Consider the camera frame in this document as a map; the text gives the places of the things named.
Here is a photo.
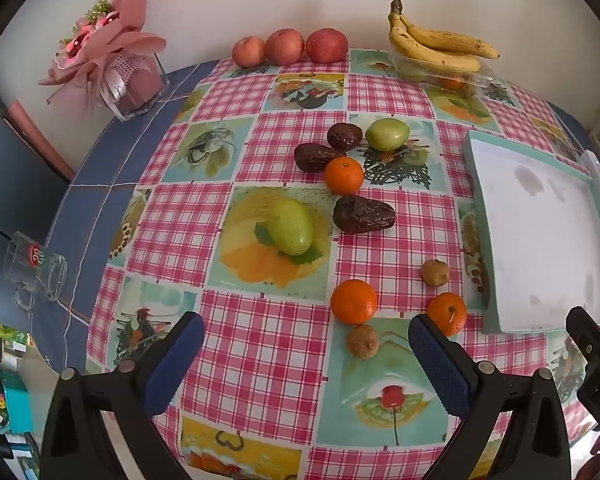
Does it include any white power strip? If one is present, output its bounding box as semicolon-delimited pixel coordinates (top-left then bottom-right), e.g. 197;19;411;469
580;150;600;207

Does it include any pink checked printed tablecloth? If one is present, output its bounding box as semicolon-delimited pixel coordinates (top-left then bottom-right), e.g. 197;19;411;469
87;49;600;480

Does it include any pale red apple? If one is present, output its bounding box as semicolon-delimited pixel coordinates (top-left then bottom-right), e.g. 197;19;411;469
231;36;267;68

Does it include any clear plastic fruit container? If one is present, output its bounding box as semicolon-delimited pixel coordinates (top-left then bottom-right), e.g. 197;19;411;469
391;50;496;98

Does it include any pink chair back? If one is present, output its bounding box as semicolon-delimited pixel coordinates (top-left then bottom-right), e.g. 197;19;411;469
7;100;76;181

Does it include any long dark wrinkled passion fruit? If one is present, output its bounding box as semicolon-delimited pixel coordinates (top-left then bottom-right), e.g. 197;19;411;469
333;195;396;235

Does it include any clear square vase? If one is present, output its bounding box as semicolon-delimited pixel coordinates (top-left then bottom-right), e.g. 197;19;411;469
97;52;170;122

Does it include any pear-shaped dark wrinkled passion fruit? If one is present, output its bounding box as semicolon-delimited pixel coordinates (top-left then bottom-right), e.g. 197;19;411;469
294;143;348;173

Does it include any white tray with teal rim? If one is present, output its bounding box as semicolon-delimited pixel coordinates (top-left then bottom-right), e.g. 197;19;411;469
464;130;600;336

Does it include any brown kiwi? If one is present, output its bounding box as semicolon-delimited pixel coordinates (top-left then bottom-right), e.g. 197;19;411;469
346;324;380;359
421;259;451;287

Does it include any green pear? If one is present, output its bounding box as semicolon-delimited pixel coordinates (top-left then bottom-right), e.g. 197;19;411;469
365;118;411;152

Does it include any dark red apple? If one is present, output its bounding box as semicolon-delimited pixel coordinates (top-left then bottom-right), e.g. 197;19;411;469
305;28;349;64

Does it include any green mango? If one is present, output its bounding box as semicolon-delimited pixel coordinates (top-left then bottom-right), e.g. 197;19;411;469
266;198;314;256

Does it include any clear glass mug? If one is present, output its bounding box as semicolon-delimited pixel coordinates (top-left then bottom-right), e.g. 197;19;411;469
2;231;68;311

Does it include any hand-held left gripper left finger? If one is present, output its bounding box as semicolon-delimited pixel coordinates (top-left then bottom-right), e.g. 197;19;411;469
40;311;206;480

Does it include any blue tablecloth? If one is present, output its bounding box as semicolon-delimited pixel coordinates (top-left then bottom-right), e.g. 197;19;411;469
42;59;593;391

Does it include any pink wrapped flower bouquet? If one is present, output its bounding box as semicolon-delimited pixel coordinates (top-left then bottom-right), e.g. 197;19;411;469
37;0;168;111

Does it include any round dark wrinkled passion fruit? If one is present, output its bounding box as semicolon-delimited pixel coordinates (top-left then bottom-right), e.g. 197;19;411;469
326;122;364;152

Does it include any yellow banana bunch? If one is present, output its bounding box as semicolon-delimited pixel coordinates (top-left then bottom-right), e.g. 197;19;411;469
387;0;501;75

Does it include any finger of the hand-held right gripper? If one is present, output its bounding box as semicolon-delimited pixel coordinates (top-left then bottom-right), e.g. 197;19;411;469
566;306;600;368

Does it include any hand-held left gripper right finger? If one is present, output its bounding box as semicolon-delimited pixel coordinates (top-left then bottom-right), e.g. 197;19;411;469
408;313;572;480

